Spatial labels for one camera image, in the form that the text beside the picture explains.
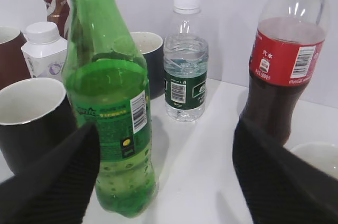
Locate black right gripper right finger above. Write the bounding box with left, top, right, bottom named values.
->
left=232, top=119, right=337, bottom=223

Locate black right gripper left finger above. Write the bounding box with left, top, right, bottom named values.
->
left=1, top=124, right=100, bottom=223

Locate green plastic soda bottle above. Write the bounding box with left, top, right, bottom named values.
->
left=62, top=0, right=157, bottom=218

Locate white ceramic mug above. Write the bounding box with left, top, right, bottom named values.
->
left=290, top=142, right=337, bottom=180

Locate black mug front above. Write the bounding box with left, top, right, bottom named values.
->
left=1, top=78, right=77, bottom=174

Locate brown ceramic mug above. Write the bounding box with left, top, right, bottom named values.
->
left=0, top=26, right=31, bottom=89

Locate white yogurt drink bottle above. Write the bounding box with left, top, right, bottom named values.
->
left=21, top=21, right=67, bottom=81

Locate cola bottle red label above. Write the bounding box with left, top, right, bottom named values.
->
left=240, top=0, right=330, bottom=145

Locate clear water bottle green label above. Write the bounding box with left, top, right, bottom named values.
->
left=164, top=0, right=209, bottom=122

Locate dark mug rear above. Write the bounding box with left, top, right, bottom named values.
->
left=130, top=31, right=164, bottom=99

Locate brown coffee drink bottle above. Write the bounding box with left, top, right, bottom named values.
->
left=43, top=0, right=70, bottom=40

